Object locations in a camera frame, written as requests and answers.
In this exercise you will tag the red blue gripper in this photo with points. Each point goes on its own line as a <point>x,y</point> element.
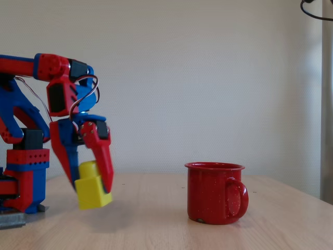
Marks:
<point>89,133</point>

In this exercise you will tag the yellow toy brick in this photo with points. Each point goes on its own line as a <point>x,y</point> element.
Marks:
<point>91,195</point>

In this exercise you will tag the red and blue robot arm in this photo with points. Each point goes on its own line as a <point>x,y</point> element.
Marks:
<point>26,166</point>

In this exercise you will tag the red enamel mug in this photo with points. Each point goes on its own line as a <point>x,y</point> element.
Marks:
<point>208,195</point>

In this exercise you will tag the grey metal table clamp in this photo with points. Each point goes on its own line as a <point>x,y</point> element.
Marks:
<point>11,220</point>

